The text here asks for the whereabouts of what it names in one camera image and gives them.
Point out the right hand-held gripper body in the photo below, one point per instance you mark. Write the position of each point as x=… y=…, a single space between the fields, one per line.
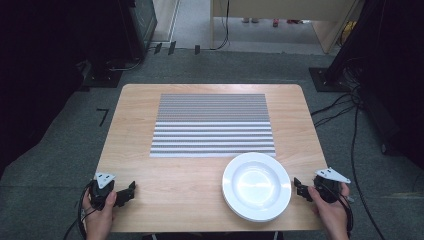
x=328 y=190

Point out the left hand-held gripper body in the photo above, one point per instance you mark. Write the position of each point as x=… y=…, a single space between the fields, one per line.
x=101 y=186

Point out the white plate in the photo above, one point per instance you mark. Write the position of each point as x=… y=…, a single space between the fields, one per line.
x=256 y=186

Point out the person's right hand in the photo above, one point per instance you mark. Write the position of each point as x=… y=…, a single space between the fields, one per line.
x=333 y=213

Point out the person's left hand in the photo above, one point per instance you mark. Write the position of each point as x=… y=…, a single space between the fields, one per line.
x=98 y=220

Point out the grey striped placemat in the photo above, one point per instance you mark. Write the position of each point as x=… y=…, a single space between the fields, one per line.
x=213 y=133

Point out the black stand base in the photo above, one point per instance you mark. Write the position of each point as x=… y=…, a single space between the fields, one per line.
x=103 y=78
x=325 y=81

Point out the light wooden desk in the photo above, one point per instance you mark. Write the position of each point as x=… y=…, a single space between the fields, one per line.
x=283 y=8

